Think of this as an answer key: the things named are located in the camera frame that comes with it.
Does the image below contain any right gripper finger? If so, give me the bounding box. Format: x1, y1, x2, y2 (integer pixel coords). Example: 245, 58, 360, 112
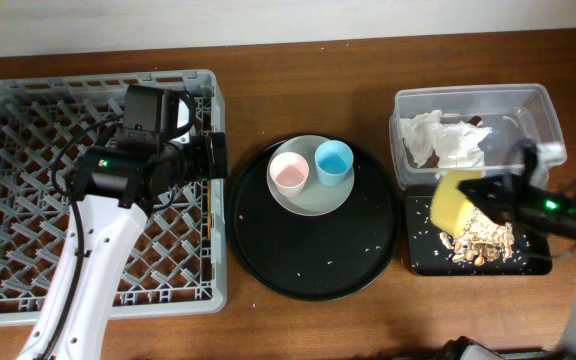
458, 174, 513, 198
472, 198, 514, 225

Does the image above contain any food scraps and rice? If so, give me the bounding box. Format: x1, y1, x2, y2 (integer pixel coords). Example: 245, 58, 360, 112
439, 208, 515, 266

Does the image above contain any yellow plastic bowl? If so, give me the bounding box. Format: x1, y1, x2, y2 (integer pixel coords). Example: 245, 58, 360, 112
430, 170, 482, 237

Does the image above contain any white paper napkin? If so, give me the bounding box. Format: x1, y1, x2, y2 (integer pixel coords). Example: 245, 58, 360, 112
400, 110, 493, 168

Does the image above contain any pink plastic cup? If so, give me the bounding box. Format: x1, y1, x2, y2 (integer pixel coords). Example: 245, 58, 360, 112
269, 152, 310, 198

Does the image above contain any blue plastic cup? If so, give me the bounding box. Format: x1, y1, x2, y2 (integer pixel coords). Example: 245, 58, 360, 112
314, 140, 354, 187

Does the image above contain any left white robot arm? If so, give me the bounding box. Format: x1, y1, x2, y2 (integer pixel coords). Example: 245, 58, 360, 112
19, 85, 228, 359

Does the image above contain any grey plastic dishwasher rack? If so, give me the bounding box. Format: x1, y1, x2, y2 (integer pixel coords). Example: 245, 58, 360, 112
0, 70, 227, 326

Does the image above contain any clear plastic storage bin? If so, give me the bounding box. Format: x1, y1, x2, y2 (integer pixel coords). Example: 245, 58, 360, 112
389, 84, 565, 190

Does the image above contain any black rectangular tray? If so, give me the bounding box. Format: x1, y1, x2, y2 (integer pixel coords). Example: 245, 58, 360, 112
404, 185, 553, 276

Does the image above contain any light grey round plate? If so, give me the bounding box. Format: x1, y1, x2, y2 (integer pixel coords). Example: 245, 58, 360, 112
267, 135, 354, 216

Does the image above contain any round black serving tray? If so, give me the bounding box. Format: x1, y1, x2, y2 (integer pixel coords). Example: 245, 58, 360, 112
226, 142, 403, 301

